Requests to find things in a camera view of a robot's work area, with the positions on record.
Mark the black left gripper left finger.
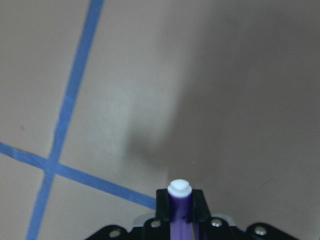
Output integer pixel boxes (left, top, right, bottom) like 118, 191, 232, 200
155, 189, 171, 222

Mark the purple marker pen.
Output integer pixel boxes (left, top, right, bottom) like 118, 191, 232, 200
167, 179, 193, 240

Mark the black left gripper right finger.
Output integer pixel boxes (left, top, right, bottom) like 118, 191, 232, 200
191, 189, 211, 223

